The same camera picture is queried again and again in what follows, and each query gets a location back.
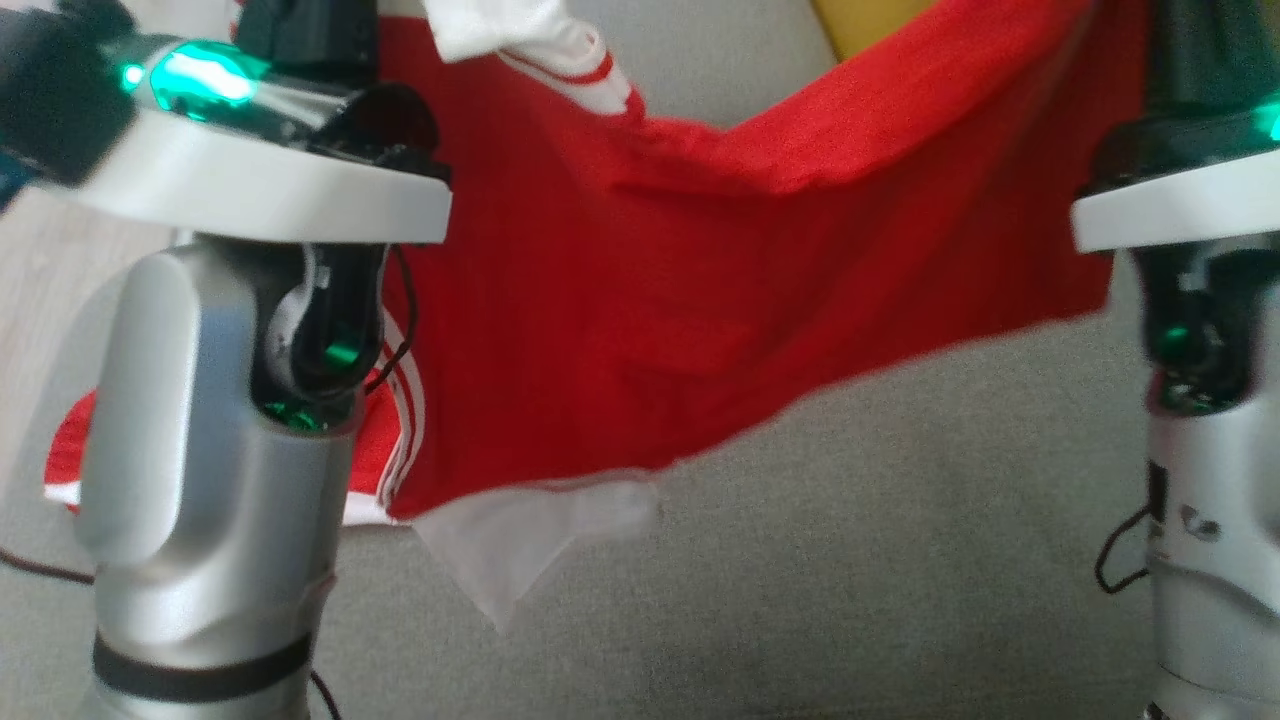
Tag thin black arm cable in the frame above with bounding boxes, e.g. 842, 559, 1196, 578
0, 545, 98, 589
1093, 503, 1154, 597
362, 243, 421, 397

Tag grey fabric sofa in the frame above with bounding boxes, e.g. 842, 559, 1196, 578
0, 0, 1280, 720

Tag white green right gripper body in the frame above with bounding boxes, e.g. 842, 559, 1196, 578
1068, 0, 1280, 254

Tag large yellow cushion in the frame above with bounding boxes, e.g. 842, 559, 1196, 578
808, 0, 943, 63

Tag red shirt with letter print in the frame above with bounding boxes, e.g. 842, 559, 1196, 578
42, 0, 1151, 636

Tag white green left gripper body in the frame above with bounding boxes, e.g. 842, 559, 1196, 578
58, 0, 453, 246

